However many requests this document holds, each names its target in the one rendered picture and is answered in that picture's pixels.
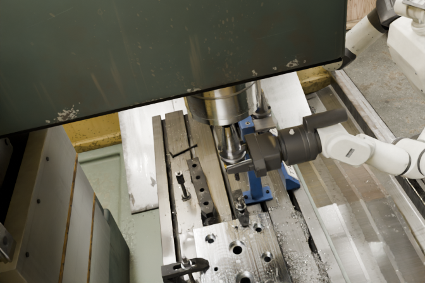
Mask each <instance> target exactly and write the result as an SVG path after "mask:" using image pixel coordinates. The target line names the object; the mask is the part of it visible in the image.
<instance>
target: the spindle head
mask: <svg viewBox="0 0 425 283"><path fill-rule="evenodd" d="M347 4H348V0H0V139H2V138H7V137H11V136H16V135H20V134H24V133H29V132H33V131H38V130H41V129H46V128H52V127H55V126H60V125H63V124H68V123H74V122H77V121H82V120H85V119H90V118H93V117H99V116H104V115H107V114H112V113H116V112H121V111H126V110H129V109H134V108H138V107H143V106H147V105H151V104H157V103H160V102H165V101H169V100H174V99H179V98H182V97H187V96H191V95H196V94H199V93H204V92H210V91H213V90H218V89H221V88H226V87H232V86H235V85H240V84H243V83H248V82H252V81H257V80H262V79H265V78H270V77H274V76H279V75H284V74H287V73H293V72H296V71H301V70H305V69H309V68H315V67H318V66H323V65H327V64H331V63H337V62H340V61H342V58H341V57H343V56H344V55H345V42H346V27H347Z"/></svg>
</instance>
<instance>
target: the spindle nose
mask: <svg viewBox="0 0 425 283"><path fill-rule="evenodd" d="M261 94H262V89H261V80H257V81H252V82H248V83H243V84H240V85H235V86H232V87H226V88H221V89H218V90H213V91H210V92H204V93H199V94H196V95H191V96H187V97H183V101H184V104H185V107H186V108H187V111H188V113H189V115H190V116H191V117H192V118H193V119H194V120H196V121H198V122H200V123H203V124H208V125H212V126H224V125H229V124H233V123H237V122H239V121H242V120H244V119H245V118H247V117H249V116H250V115H251V114H253V113H254V112H255V111H256V110H257V108H258V107H259V105H260V103H261Z"/></svg>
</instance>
